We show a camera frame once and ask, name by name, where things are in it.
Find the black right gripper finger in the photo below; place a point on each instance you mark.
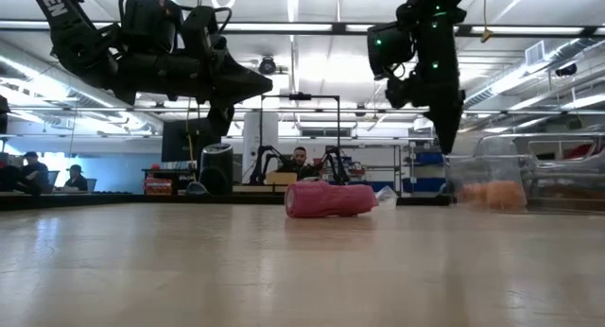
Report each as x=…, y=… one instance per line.
x=437, y=119
x=453, y=124

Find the clear zip bag with roll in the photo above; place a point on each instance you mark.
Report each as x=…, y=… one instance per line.
x=477, y=168

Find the pink elastic bandage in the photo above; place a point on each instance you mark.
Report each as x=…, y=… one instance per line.
x=326, y=199

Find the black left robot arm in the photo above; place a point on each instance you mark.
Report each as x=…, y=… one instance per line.
x=71, y=34

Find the red storage bin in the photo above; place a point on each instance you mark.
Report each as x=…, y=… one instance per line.
x=579, y=152

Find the black metal camera gantry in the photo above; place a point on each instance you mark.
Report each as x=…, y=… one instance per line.
x=302, y=96

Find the white ceiling vent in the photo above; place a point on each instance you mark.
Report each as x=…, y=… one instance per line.
x=536, y=53

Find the tan cardboard box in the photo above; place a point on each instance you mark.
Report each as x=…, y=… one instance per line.
x=281, y=178

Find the person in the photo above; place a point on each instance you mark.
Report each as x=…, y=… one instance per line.
x=75, y=180
x=33, y=173
x=299, y=159

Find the red storage crates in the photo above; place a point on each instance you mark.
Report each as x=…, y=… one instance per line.
x=158, y=185

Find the black mounted camera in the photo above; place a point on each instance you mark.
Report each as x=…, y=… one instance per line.
x=267, y=66

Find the blue storage bins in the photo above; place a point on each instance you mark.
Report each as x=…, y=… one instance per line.
x=429, y=158

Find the orange bandage roll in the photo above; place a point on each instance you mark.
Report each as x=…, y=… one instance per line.
x=496, y=194

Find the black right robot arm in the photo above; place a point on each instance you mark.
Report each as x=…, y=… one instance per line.
x=439, y=24

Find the black ceiling fixture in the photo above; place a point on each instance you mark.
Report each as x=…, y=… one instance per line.
x=565, y=70

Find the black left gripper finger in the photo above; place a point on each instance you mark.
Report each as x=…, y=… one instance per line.
x=241, y=93
x=238, y=74

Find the thin black robot arm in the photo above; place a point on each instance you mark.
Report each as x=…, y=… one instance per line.
x=336, y=164
x=257, y=164

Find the wooden workbench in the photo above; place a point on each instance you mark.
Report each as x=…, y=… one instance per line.
x=255, y=188

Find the black monitor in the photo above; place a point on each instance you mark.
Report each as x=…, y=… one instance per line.
x=179, y=140

